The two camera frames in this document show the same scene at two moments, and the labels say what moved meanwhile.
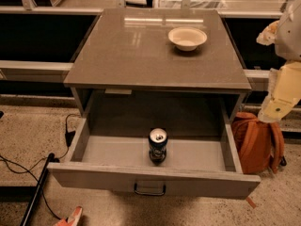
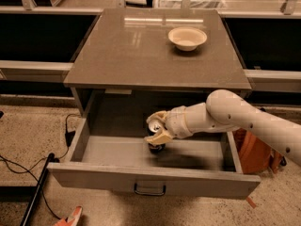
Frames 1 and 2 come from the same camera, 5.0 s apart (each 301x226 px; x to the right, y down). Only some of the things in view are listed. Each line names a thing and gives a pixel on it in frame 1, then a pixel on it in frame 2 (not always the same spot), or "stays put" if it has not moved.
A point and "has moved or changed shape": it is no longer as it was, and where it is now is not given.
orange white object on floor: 72,220 stays put
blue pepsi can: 158,138 has moved or changed shape
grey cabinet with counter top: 152,62 stays put
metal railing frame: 25,7 stays put
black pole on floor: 38,189 stays put
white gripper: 289,37 to 176,122
